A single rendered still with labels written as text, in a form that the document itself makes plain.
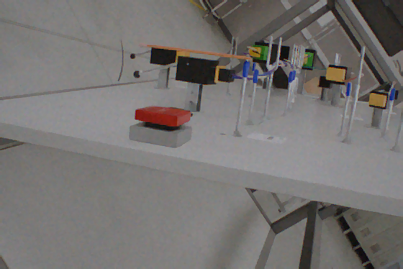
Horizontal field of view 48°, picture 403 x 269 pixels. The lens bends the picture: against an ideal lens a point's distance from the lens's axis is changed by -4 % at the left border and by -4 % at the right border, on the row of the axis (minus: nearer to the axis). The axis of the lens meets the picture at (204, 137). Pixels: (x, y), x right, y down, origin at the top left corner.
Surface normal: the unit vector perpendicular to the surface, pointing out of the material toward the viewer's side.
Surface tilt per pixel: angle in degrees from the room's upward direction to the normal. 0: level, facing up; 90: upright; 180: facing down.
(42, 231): 0
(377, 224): 90
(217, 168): 90
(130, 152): 90
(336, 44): 90
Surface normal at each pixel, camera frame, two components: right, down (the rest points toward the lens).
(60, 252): 0.79, -0.53
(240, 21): -0.34, 0.04
